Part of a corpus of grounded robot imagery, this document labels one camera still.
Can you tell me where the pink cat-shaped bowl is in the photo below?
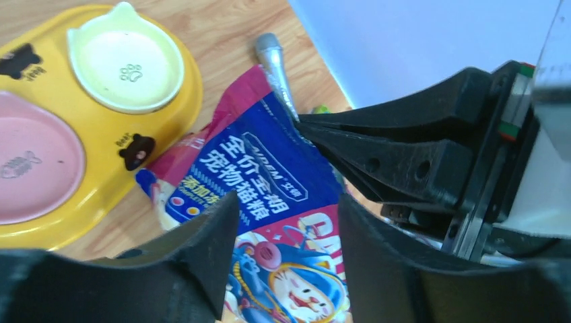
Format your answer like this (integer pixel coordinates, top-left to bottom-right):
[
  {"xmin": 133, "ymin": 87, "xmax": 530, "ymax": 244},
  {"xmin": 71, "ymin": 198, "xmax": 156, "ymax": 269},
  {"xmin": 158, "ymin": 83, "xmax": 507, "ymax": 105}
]
[{"xmin": 1, "ymin": 92, "xmax": 86, "ymax": 225}]

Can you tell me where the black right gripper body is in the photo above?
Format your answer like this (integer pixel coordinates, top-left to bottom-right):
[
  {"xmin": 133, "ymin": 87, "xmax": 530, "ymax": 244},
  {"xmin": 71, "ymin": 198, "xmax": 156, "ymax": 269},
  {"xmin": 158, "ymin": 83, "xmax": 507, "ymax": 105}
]
[{"xmin": 381, "ymin": 62, "xmax": 570, "ymax": 261}]

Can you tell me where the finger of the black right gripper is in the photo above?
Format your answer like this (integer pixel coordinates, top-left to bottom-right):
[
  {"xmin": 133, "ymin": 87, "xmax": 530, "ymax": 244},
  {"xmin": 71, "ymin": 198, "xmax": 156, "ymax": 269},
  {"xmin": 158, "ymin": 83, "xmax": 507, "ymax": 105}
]
[
  {"xmin": 298, "ymin": 122, "xmax": 473, "ymax": 210},
  {"xmin": 298, "ymin": 67, "xmax": 492, "ymax": 141}
]

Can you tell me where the yellow double bowl tray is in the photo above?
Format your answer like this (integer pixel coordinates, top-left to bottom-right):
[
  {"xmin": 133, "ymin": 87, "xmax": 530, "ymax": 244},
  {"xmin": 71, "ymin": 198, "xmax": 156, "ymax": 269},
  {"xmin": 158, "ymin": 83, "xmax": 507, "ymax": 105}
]
[{"xmin": 1, "ymin": 5, "xmax": 203, "ymax": 250}]

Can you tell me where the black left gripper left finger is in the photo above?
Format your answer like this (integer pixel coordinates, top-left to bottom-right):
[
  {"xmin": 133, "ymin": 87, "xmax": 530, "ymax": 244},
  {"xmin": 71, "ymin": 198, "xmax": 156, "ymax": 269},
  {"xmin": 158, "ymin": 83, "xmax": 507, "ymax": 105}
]
[{"xmin": 1, "ymin": 192, "xmax": 239, "ymax": 322}]

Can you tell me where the cream cat-shaped bowl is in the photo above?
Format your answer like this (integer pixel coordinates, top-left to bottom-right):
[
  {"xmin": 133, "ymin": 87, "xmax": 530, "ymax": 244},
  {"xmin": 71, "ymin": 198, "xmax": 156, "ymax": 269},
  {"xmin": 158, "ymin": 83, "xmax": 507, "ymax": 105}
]
[{"xmin": 67, "ymin": 2, "xmax": 184, "ymax": 114}]

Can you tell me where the silver microphone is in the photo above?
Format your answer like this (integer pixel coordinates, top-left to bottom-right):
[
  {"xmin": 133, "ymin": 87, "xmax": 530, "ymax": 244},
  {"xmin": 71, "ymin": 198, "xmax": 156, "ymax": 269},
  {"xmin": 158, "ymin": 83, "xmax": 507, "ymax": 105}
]
[{"xmin": 255, "ymin": 33, "xmax": 299, "ymax": 122}]

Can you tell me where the colourful pet food bag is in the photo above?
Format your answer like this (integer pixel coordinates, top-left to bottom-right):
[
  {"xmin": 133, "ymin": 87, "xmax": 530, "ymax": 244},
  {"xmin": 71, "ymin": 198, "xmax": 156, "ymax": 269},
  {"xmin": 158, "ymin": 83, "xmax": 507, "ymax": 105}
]
[{"xmin": 135, "ymin": 66, "xmax": 351, "ymax": 322}]

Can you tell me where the green blue toy block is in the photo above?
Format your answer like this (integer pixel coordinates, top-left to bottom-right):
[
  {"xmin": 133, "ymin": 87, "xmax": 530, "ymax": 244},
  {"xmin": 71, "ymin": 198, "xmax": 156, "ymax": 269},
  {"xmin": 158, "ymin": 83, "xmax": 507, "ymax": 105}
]
[{"xmin": 311, "ymin": 105, "xmax": 331, "ymax": 114}]

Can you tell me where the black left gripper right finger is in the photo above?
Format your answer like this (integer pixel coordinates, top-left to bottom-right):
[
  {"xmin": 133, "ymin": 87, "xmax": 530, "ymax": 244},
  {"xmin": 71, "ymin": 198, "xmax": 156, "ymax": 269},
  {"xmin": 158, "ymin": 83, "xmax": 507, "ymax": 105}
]
[{"xmin": 338, "ymin": 194, "xmax": 570, "ymax": 322}]

